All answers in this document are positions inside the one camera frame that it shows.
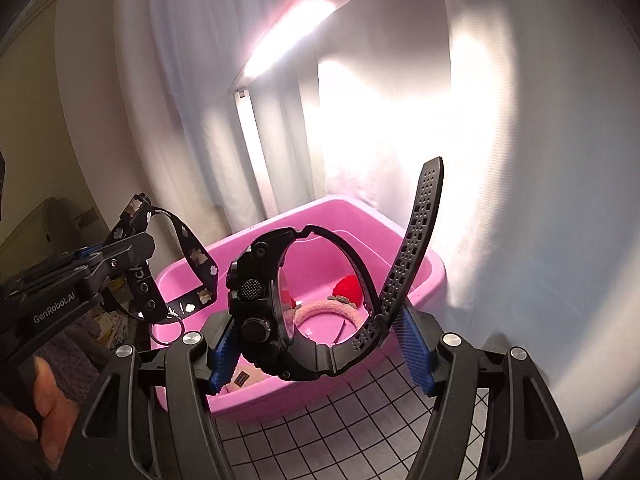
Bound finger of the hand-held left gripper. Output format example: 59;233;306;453
65;244;108;263
87;232;157;286

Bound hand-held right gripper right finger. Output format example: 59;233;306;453
394;305;583;480

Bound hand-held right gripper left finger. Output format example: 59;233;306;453
62;310;241;480

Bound black wrist watch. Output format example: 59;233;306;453
225;156;446;384

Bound black printed strap keychain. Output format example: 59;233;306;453
102;192;222;348

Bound pink fluffy strawberry headband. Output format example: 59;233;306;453
284;275;372;347

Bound pink plastic bin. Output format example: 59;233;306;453
150;195;447;423

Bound person's left hand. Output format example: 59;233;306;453
0;355;68;463

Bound white curtain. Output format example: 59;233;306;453
55;0;640;361

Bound white desk lamp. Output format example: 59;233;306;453
227;0;352;213

